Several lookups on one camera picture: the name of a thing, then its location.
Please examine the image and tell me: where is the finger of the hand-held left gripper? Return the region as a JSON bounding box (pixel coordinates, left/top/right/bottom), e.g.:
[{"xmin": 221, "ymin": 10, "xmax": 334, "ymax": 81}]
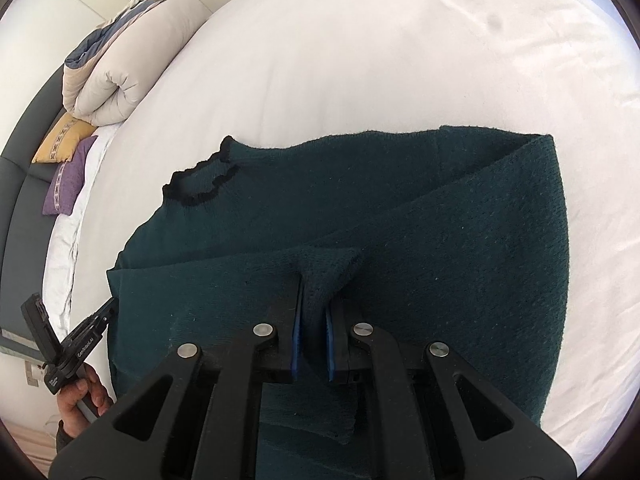
[{"xmin": 91, "ymin": 297, "xmax": 119, "ymax": 333}]

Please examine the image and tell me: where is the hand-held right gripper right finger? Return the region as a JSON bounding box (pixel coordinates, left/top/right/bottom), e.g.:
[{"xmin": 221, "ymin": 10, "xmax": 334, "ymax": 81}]
[{"xmin": 325, "ymin": 301, "xmax": 577, "ymax": 480}]

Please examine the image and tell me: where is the purple patterned pillow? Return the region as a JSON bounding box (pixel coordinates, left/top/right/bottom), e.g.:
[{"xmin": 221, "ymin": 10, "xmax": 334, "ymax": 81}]
[{"xmin": 42, "ymin": 135, "xmax": 99, "ymax": 217}]

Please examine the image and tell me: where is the white pillow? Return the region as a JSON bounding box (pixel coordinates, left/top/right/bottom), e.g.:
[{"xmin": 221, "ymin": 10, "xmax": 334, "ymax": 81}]
[{"xmin": 42, "ymin": 124, "xmax": 126, "ymax": 333}]

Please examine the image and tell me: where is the yellow patterned pillow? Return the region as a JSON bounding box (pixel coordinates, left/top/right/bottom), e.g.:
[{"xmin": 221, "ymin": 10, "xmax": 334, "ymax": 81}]
[{"xmin": 31, "ymin": 112, "xmax": 99, "ymax": 165}]

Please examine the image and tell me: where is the dark green knit sweater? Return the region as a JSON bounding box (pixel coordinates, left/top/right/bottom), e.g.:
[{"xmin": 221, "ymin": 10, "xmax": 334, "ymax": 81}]
[{"xmin": 106, "ymin": 127, "xmax": 571, "ymax": 480}]

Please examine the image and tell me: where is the round bed with white sheet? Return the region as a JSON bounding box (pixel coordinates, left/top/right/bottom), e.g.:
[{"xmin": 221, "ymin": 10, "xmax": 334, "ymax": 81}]
[{"xmin": 42, "ymin": 0, "xmax": 640, "ymax": 476}]

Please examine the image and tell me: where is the dark grey padded headboard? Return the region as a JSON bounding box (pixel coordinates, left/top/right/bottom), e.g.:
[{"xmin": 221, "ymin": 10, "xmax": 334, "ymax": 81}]
[{"xmin": 0, "ymin": 62, "xmax": 66, "ymax": 343}]

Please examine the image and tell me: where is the folded beige duvet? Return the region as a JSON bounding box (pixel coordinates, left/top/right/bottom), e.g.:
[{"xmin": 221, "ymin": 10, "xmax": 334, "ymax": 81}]
[{"xmin": 62, "ymin": 0, "xmax": 208, "ymax": 127}]

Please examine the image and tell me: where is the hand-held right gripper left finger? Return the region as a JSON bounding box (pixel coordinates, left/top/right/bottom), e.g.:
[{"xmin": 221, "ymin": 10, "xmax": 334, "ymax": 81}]
[{"xmin": 48, "ymin": 272, "xmax": 306, "ymax": 480}]

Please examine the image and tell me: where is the person's left hand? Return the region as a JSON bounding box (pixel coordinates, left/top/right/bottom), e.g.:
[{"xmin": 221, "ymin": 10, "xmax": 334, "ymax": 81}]
[{"xmin": 56, "ymin": 362, "xmax": 116, "ymax": 442}]

